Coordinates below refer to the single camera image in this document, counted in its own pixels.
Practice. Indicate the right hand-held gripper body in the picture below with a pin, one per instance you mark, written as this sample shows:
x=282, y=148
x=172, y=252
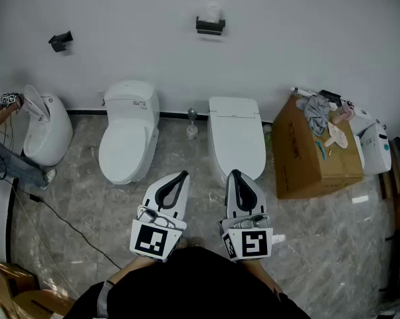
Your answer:
x=253, y=243

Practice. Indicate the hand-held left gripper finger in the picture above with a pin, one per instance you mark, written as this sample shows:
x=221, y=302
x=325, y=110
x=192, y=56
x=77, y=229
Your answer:
x=151, y=191
x=182, y=201

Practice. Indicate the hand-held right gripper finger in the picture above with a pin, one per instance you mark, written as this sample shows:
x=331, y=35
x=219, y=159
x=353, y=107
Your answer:
x=260, y=201
x=230, y=194

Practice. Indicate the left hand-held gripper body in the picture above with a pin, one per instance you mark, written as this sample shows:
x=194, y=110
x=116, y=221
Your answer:
x=150, y=241

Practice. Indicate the white toilet paper roll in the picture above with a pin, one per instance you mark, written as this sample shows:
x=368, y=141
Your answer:
x=214, y=12

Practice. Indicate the person's left forearm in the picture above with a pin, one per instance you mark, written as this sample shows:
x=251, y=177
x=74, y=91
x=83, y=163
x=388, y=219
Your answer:
x=135, y=268

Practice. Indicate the person's right forearm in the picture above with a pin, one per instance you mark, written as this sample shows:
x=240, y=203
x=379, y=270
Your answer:
x=263, y=274

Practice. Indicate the white rounded toilet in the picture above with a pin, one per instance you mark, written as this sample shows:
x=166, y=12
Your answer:
x=123, y=145

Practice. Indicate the white flat-lid toilet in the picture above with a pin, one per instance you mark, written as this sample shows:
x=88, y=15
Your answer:
x=236, y=138

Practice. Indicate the grey toilet brush holder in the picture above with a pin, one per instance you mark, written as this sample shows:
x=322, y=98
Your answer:
x=192, y=130

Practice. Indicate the white egg-shaped toilet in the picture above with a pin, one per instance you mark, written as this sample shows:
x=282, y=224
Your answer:
x=52, y=138

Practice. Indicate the large cardboard box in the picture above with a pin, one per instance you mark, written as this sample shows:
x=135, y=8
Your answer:
x=306, y=171

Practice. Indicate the person's black top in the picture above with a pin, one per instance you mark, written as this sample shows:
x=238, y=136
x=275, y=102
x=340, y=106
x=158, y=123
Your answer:
x=193, y=287

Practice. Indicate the teal small tool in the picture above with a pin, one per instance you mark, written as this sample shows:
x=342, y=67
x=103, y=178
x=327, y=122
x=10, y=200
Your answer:
x=322, y=149

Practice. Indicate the grey crumpled cloth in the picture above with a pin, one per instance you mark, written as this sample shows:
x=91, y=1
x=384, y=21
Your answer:
x=316, y=116

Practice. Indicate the beige hand fan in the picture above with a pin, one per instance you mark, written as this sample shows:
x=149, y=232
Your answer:
x=338, y=135

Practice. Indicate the white tube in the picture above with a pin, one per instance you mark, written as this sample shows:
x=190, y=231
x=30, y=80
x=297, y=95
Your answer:
x=301, y=91

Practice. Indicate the pink bottle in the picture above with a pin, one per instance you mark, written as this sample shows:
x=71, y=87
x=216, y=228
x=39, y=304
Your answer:
x=342, y=113

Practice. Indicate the white appliance with blue label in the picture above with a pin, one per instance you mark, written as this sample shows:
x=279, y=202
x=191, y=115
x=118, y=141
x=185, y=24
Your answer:
x=374, y=151

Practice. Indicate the black flat holder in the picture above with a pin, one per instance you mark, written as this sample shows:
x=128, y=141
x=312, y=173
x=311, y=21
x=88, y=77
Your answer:
x=329, y=95

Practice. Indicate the brown cardboard box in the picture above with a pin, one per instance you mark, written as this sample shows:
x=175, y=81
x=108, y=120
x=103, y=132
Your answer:
x=40, y=304
x=7, y=281

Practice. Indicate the black wall shelf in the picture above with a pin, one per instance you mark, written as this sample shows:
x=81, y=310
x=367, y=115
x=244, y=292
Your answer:
x=210, y=27

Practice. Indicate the black wall bracket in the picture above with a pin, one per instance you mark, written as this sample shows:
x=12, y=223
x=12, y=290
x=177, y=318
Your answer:
x=61, y=40

